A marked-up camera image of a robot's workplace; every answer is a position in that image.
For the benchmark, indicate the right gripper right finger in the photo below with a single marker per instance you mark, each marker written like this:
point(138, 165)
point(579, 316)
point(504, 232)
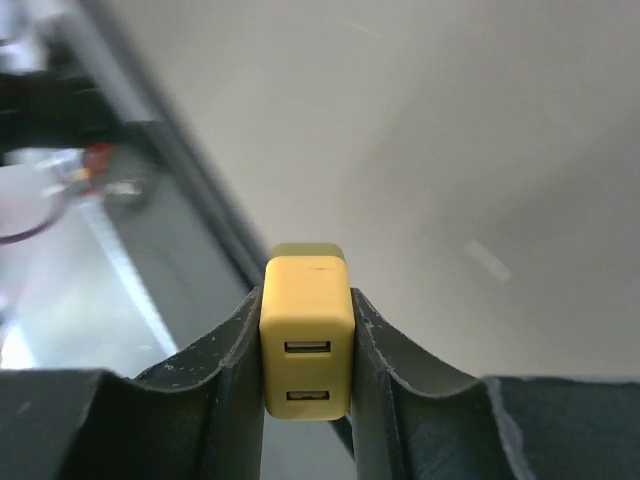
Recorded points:
point(417, 417)

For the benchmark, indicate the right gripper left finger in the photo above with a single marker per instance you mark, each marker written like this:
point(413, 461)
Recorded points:
point(196, 415)

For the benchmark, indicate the yellow USB charger plug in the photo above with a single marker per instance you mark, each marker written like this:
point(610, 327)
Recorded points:
point(307, 329)

